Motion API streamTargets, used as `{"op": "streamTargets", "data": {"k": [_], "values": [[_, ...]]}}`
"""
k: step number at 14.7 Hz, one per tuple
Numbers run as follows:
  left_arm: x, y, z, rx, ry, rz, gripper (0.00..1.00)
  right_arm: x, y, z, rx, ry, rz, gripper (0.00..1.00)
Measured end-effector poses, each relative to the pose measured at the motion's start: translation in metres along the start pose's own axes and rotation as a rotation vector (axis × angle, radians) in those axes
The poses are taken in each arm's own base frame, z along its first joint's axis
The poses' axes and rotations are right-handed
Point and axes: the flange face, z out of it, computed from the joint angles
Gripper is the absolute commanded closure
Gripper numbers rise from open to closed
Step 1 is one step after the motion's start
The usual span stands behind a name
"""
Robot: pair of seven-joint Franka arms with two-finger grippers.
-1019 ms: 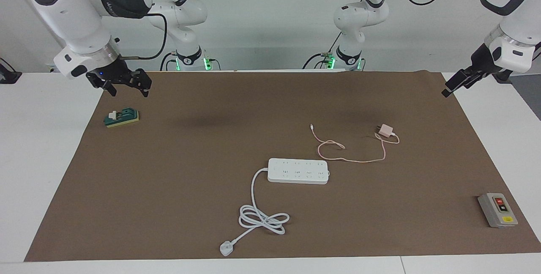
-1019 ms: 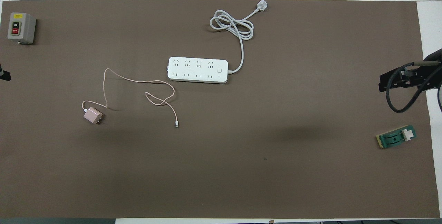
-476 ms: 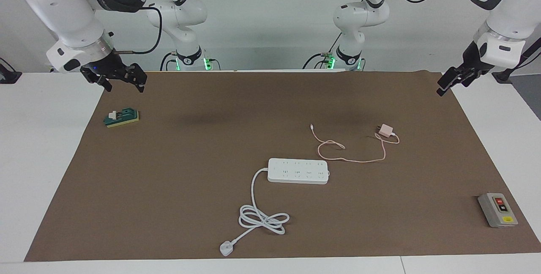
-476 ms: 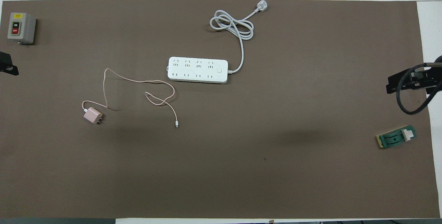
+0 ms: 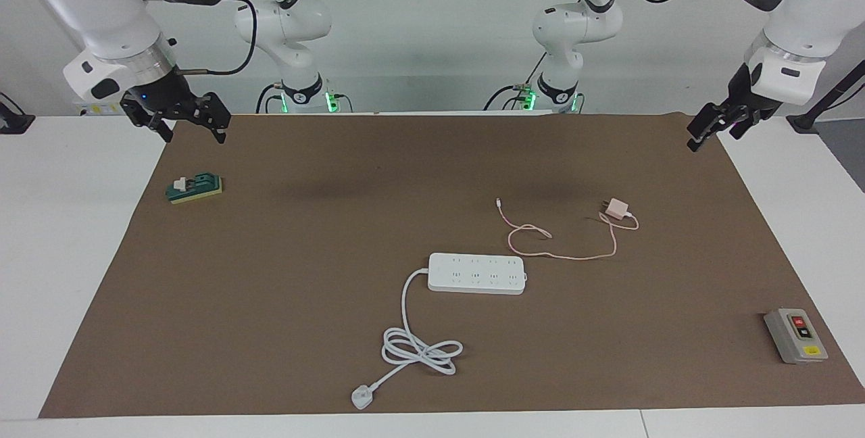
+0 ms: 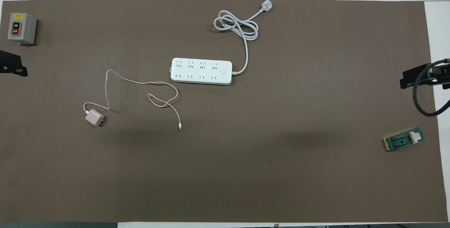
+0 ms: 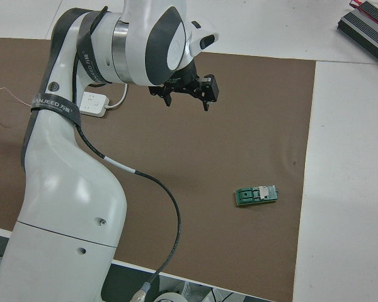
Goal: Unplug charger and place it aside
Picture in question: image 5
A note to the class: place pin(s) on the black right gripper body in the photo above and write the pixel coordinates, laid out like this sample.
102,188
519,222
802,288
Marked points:
169,96

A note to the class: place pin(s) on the pink charger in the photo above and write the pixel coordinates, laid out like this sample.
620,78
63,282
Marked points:
615,209

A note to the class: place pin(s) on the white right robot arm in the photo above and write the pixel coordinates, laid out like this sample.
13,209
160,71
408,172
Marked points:
101,5

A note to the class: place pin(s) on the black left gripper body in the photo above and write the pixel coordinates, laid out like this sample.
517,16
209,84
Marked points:
743,105

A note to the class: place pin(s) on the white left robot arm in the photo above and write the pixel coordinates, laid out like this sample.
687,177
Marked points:
804,12

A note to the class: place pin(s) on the black stand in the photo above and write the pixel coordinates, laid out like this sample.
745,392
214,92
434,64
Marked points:
804,122

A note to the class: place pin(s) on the brown table mat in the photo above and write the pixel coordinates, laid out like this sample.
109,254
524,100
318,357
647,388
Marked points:
270,289

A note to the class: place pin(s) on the yellow labelled box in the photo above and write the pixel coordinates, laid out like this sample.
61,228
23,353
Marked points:
98,109

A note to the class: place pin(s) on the white power strip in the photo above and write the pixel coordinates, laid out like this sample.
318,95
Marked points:
473,276

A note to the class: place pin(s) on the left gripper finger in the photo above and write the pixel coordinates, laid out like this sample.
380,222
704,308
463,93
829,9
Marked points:
745,127
709,122

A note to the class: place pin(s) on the grey push button box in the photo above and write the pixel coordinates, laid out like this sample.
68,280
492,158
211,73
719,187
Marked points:
794,340

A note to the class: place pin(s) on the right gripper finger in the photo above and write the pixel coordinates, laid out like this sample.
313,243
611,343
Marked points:
147,118
219,117

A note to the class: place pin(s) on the black clamp mount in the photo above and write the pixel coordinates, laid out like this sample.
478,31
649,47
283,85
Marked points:
13,124

